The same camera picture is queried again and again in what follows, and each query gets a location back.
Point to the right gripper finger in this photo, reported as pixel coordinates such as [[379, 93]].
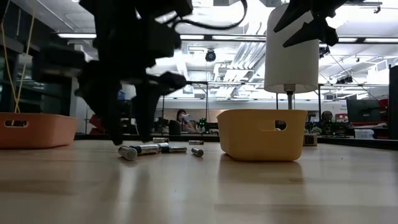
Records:
[[320, 31], [297, 12]]

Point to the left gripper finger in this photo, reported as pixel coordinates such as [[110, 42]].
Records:
[[146, 109], [105, 99]]

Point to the silver AA battery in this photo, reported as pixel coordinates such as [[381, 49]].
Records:
[[160, 140], [164, 144], [147, 149], [175, 149], [196, 142], [127, 153], [197, 152]]

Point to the yellow plastic bin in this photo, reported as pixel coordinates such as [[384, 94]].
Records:
[[248, 137]]

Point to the background black robot arm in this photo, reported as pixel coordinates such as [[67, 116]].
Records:
[[205, 124], [160, 124]]

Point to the red storage bin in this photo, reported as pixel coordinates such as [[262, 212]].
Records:
[[94, 122]]

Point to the black office chair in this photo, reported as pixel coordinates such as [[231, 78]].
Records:
[[174, 127]]

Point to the person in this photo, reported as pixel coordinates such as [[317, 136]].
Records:
[[186, 119], [326, 115]]

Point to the white shade table lamp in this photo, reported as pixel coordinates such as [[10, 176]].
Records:
[[289, 62]]

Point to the ceiling light strip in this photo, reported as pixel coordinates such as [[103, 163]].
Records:
[[239, 37], [76, 35], [191, 37]]

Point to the dark glass cabinet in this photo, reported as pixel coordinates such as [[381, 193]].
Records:
[[46, 99]]

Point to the orange plastic bin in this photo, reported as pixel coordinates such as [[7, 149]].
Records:
[[37, 133]]

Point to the red sign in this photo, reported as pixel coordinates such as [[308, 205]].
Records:
[[342, 117]]

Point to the black computer monitor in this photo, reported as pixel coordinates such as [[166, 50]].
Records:
[[363, 110]]

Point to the white box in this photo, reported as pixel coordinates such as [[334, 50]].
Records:
[[363, 133]]

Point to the black ceiling camera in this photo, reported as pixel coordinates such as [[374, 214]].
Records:
[[324, 51], [210, 56]]

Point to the black metal frame stand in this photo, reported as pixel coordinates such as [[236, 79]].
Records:
[[206, 99], [319, 96]]

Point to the black vertical post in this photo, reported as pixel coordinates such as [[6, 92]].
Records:
[[393, 102]]

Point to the black aluminium table frame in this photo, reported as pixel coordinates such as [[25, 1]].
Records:
[[357, 142]]

